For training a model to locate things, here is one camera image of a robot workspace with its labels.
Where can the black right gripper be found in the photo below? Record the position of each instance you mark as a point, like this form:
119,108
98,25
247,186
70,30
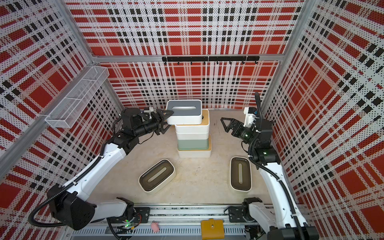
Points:
231,126

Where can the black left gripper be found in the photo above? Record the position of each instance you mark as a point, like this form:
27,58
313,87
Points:
157,120

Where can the white bamboo-lid tissue box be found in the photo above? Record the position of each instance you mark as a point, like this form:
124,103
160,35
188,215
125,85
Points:
192,136
196,153

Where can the white box grey lid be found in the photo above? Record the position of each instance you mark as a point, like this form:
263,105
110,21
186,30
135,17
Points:
186,112

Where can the white bamboo-lid box corner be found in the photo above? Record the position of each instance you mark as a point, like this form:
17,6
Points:
204,127

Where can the mint green square tissue box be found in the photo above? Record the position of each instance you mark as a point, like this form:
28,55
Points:
191,145

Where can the cream box dark lid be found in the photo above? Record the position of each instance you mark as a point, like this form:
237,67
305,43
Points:
157,177
240,175

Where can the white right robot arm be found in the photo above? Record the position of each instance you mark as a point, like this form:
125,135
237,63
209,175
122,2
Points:
287,223

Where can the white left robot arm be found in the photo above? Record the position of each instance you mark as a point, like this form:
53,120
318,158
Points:
68,204

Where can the yellow leather wallet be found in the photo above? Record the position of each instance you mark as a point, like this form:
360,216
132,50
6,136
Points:
212,229

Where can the small pink object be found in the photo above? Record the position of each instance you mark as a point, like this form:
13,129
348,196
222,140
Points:
155,227

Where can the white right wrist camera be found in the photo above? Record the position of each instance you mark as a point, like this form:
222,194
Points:
251,116

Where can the black hook rail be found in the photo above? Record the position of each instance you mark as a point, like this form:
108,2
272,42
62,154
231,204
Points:
212,59

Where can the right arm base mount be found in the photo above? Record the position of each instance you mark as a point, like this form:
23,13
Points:
236,215

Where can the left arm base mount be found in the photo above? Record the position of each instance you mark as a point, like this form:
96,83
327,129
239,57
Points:
139,215

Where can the white wire mesh shelf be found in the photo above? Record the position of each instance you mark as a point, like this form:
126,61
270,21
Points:
69,109

